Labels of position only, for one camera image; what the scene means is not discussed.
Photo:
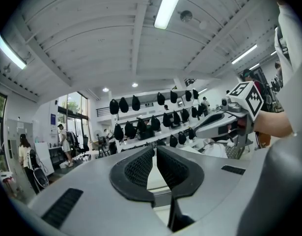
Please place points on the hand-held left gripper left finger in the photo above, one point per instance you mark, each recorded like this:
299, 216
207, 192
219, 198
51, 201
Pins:
96, 200

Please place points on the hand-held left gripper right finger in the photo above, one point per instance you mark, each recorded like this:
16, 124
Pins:
207, 185

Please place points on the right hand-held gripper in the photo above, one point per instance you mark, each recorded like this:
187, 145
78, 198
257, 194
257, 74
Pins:
251, 99

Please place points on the person's right forearm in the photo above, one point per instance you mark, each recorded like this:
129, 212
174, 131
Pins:
273, 124

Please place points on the person's right hand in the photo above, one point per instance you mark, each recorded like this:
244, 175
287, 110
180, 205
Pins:
238, 127

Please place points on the crumpled white cloth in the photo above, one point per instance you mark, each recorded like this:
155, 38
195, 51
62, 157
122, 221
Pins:
214, 149

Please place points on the black office chair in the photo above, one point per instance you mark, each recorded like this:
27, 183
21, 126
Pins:
85, 144

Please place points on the white shelf unit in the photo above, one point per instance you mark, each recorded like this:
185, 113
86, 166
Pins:
131, 144

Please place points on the white low cabinet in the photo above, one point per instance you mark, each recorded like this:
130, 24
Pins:
44, 156

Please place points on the person's white shirt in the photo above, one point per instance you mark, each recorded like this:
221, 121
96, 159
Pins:
283, 181

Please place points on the long ceiling tube light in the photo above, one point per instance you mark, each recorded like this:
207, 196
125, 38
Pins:
169, 6
10, 51
244, 54

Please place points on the rows of black caps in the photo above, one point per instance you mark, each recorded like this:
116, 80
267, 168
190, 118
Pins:
136, 102

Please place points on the round ceiling downlight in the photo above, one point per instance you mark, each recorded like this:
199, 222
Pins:
134, 84
105, 89

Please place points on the large glass window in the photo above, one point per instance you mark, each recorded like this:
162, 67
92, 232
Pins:
72, 107

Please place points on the blue wall poster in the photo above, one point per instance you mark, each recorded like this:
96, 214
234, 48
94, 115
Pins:
53, 119

